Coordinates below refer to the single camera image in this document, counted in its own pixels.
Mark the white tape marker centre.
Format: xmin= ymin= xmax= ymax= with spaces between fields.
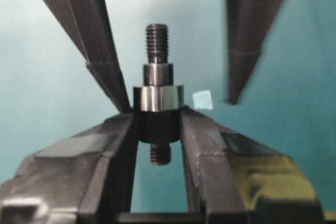
xmin=192 ymin=90 xmax=213 ymax=110

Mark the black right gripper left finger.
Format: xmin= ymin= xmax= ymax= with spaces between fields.
xmin=1 ymin=113 xmax=138 ymax=223

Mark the black threaded metal shaft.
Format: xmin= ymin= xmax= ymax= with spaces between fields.
xmin=135 ymin=24 xmax=181 ymax=166

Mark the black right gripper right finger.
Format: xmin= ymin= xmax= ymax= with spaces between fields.
xmin=180 ymin=107 xmax=324 ymax=223

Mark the teal table mat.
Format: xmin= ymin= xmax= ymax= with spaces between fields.
xmin=1 ymin=0 xmax=335 ymax=210

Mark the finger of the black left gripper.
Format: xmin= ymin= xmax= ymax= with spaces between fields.
xmin=43 ymin=0 xmax=131 ymax=112
xmin=226 ymin=0 xmax=284 ymax=104

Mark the silver metal washer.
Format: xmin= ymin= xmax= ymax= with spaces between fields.
xmin=133 ymin=85 xmax=184 ymax=112

